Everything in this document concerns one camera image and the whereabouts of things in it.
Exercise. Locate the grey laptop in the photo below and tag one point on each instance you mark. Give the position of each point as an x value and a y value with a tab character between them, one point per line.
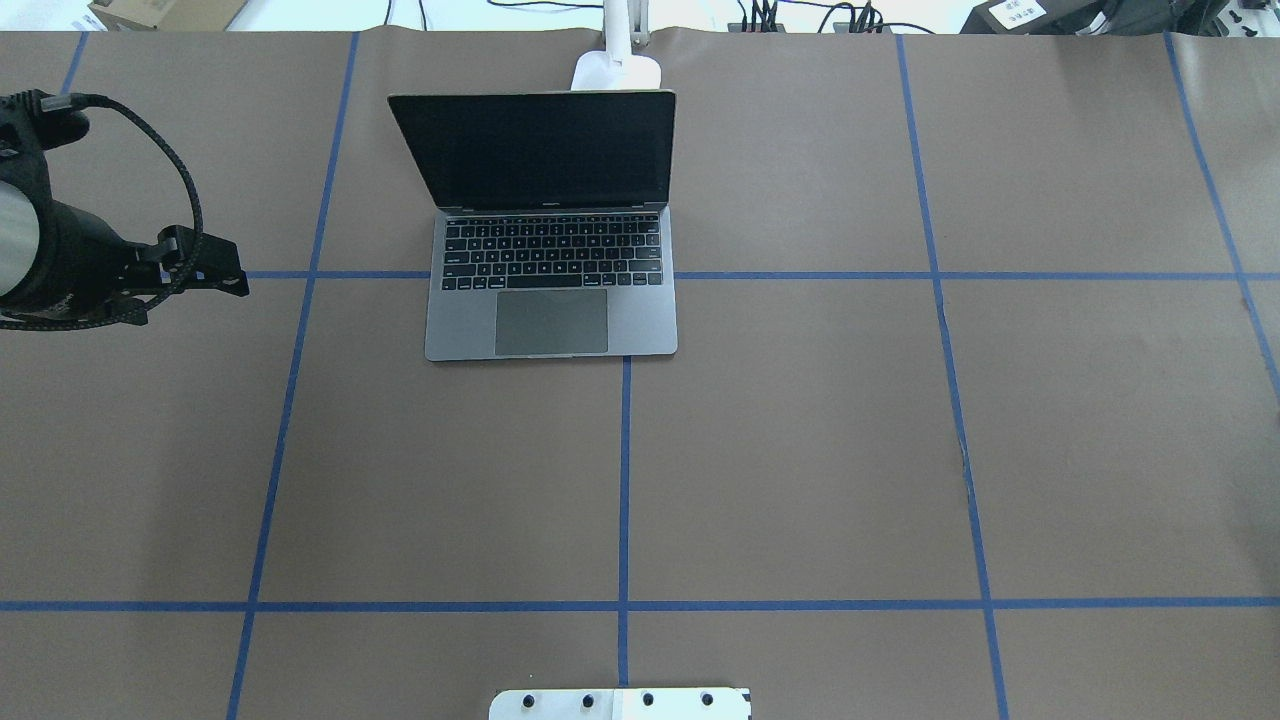
553	232

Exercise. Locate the cardboard box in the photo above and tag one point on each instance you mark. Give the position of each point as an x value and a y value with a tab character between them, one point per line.
166	16

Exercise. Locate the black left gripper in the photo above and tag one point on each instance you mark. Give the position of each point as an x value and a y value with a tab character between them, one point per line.
78	256

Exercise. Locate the black power strip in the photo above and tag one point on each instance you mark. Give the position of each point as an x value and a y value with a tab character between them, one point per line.
803	16

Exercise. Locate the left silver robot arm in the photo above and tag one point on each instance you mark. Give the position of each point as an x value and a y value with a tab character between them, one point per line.
144	280

